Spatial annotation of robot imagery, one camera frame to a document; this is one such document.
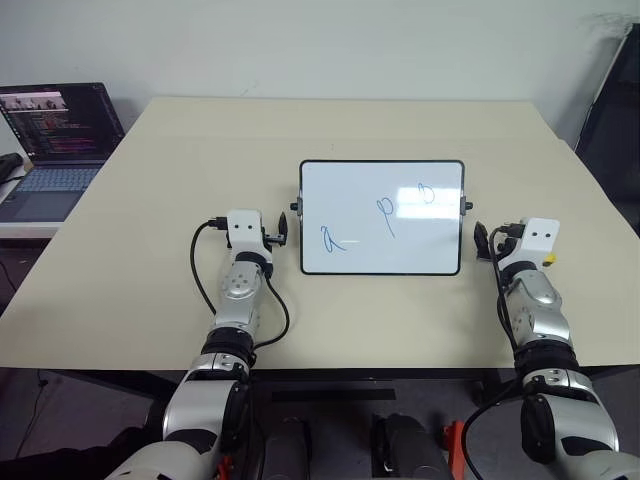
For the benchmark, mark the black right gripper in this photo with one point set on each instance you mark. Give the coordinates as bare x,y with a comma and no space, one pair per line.
500,247

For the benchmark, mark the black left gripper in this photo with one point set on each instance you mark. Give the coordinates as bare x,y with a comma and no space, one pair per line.
277,240

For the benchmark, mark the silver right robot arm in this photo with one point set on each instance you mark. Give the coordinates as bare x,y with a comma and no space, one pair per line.
540,300

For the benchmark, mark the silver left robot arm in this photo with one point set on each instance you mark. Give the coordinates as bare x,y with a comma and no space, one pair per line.
240,287

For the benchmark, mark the small yellow wrist part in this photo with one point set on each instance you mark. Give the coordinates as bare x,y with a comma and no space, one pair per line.
550,260

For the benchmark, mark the black-framed whiteboard with stand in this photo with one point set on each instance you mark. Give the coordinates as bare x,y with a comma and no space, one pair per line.
380,220

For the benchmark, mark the dark rounded shape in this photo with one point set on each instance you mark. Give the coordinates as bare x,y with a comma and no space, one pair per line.
407,447
286,450

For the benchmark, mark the open grey laptop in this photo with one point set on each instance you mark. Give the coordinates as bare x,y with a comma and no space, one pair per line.
55,150

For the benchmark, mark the black object beside laptop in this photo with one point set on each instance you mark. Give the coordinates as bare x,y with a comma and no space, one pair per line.
9,165

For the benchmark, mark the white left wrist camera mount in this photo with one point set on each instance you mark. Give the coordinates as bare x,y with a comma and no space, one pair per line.
246,232

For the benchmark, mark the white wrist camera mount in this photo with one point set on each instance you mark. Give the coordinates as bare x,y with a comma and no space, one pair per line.
246,232
537,237

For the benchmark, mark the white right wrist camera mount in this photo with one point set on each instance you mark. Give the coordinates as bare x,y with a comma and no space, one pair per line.
537,237

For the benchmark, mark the black table frame bar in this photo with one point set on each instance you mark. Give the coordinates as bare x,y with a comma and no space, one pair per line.
332,394

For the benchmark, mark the orange plastic bracket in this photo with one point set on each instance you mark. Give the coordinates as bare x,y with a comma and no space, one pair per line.
224,467
452,445

